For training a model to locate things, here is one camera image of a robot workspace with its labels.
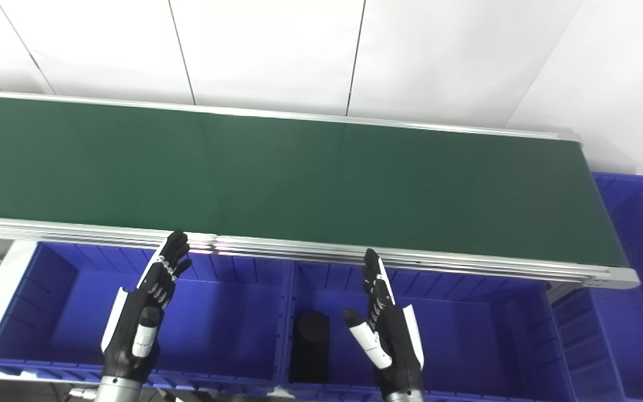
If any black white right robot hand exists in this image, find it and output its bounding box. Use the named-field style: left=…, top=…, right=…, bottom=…
left=342, top=248, right=425, bottom=394

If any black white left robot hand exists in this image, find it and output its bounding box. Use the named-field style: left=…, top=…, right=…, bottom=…
left=101, top=229, right=193, bottom=383

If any black cylinder block part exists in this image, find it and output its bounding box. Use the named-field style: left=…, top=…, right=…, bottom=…
left=290, top=311, right=331, bottom=385

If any blue plastic bin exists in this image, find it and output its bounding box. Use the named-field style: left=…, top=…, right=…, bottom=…
left=550, top=172, right=643, bottom=402
left=281, top=261, right=576, bottom=402
left=0, top=241, right=294, bottom=391

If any green conveyor belt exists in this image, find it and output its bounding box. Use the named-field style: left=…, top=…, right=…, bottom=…
left=0, top=87, right=641, bottom=289
left=0, top=95, right=629, bottom=267

